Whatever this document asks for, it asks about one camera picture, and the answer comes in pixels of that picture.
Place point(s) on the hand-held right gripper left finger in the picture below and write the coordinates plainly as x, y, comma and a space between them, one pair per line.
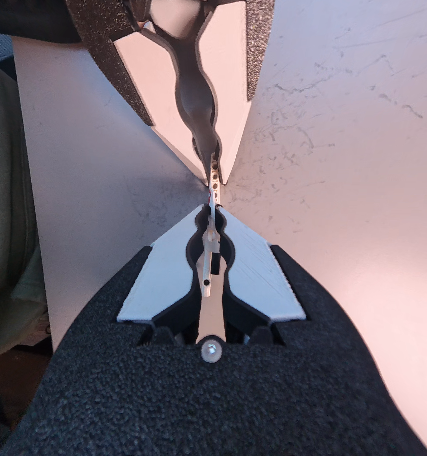
163, 281

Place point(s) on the person's green sweatshirt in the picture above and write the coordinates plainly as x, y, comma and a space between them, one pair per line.
7, 214

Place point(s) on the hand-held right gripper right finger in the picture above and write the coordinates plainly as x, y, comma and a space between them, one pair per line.
260, 278

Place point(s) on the white spotted toy brick assembly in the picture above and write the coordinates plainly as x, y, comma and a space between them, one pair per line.
210, 256

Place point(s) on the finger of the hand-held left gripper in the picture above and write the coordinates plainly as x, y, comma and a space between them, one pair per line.
156, 78
231, 64

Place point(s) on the grey desk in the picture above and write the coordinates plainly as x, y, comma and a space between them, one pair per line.
342, 178

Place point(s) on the white beam with red label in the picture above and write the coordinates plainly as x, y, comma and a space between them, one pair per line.
215, 178

